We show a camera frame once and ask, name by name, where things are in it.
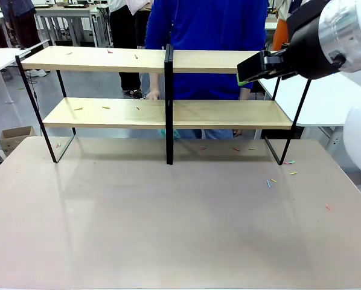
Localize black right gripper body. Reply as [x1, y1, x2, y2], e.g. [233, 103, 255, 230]
[285, 0, 348, 81]

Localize person right forearm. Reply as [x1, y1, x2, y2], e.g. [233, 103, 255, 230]
[149, 73, 161, 92]

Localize bystander orange trousers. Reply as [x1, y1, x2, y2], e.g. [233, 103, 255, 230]
[272, 0, 290, 51]

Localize person torso blue sweater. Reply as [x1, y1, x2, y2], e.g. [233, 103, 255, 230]
[144, 0, 269, 101]

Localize person blue jeans legs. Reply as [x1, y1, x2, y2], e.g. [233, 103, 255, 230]
[176, 129, 234, 140]

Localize white side table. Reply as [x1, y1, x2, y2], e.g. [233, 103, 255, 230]
[0, 47, 31, 105]
[258, 71, 361, 152]

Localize teal patterned shoe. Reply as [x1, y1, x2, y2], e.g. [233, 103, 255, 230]
[158, 129, 181, 140]

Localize black sandal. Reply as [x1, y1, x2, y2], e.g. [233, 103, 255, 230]
[123, 88, 144, 99]

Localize bystander white top black trousers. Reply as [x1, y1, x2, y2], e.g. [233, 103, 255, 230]
[108, 0, 153, 92]

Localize grey background desk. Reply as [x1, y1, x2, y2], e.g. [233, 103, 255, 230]
[34, 2, 109, 48]

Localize white sneaker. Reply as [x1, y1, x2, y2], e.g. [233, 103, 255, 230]
[25, 68, 48, 78]

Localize bystander in dark clothes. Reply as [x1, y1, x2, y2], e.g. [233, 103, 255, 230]
[0, 0, 42, 50]

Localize cardboard box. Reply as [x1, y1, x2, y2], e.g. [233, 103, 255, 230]
[0, 126, 37, 158]

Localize wooden shelf unit black frame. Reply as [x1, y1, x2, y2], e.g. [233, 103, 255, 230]
[165, 43, 313, 166]
[14, 40, 174, 166]

